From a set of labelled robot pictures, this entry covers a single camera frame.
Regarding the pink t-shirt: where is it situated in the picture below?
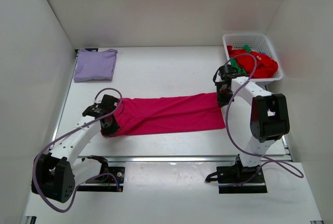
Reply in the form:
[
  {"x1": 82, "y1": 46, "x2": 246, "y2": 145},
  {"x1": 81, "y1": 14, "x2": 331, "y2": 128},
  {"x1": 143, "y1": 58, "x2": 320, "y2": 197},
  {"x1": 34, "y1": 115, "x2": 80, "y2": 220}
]
[{"x1": 101, "y1": 93, "x2": 225, "y2": 137}]

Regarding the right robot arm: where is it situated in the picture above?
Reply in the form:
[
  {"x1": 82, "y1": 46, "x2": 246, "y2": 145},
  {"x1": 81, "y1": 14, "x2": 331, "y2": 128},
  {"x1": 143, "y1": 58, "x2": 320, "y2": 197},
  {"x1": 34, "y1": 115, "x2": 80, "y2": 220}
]
[{"x1": 205, "y1": 65, "x2": 290, "y2": 184}]

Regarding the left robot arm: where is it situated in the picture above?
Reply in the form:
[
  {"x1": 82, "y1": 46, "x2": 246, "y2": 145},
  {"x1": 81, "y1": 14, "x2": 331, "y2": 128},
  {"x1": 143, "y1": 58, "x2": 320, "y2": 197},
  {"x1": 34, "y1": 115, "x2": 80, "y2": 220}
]
[{"x1": 31, "y1": 94, "x2": 122, "y2": 203}]

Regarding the green cloth in basket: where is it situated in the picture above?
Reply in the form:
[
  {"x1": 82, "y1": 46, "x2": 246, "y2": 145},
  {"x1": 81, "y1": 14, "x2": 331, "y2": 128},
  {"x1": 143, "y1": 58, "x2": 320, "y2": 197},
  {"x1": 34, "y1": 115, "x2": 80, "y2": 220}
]
[{"x1": 227, "y1": 45, "x2": 254, "y2": 74}]

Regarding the red cloth in basket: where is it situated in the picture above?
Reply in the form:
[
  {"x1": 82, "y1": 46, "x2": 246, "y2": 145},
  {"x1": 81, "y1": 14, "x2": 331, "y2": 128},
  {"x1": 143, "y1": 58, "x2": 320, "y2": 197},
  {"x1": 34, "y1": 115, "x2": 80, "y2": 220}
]
[{"x1": 241, "y1": 45, "x2": 278, "y2": 79}]

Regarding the white plastic basket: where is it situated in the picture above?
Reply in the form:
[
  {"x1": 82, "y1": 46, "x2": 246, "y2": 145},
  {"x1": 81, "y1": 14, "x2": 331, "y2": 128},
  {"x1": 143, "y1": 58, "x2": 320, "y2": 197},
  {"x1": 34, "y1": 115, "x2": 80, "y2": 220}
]
[{"x1": 223, "y1": 33, "x2": 283, "y2": 85}]

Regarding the folded lilac t-shirt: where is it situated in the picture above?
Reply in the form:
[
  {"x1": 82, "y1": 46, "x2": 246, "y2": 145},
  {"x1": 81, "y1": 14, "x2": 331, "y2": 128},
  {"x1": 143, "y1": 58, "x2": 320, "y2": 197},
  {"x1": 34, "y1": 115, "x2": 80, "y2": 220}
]
[{"x1": 73, "y1": 49, "x2": 118, "y2": 83}]

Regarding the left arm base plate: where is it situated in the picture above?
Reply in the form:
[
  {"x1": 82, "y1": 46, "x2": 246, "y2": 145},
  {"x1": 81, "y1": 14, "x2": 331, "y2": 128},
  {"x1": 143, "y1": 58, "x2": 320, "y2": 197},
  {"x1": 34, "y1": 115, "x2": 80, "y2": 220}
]
[{"x1": 78, "y1": 166, "x2": 125, "y2": 192}]

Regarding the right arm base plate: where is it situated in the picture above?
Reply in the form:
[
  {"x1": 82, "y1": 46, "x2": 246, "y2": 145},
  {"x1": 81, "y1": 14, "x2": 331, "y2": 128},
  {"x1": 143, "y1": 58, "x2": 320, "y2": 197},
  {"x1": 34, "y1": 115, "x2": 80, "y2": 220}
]
[{"x1": 204, "y1": 164, "x2": 268, "y2": 194}]

